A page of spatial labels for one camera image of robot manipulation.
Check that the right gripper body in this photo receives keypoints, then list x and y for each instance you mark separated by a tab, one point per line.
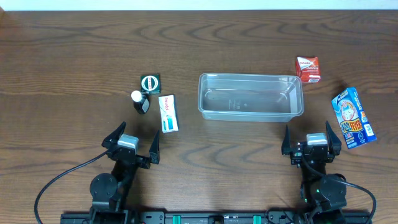
313	158

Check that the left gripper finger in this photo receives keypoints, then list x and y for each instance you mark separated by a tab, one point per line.
112	139
154	151

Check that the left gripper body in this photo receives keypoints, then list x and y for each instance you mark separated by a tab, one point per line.
125	156

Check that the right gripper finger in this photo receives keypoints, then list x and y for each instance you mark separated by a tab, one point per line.
285	147
334	143

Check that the blue Kool Fever box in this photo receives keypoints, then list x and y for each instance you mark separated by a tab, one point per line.
352	119

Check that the dark bottle white cap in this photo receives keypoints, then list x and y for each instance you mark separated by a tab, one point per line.
140	101

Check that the red Panadol ActiFast box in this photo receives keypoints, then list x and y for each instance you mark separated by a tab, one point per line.
308	69

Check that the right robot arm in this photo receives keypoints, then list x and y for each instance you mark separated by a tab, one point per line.
323	193

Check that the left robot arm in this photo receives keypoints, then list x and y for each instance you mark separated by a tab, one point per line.
110	190

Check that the clear plastic container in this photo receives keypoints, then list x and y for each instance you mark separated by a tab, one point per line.
250	97

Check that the white Panadol box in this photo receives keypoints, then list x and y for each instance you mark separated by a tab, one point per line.
168	114

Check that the green square box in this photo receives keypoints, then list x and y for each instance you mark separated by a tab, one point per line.
150	84

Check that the black mounting rail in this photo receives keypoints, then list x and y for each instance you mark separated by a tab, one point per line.
270	217

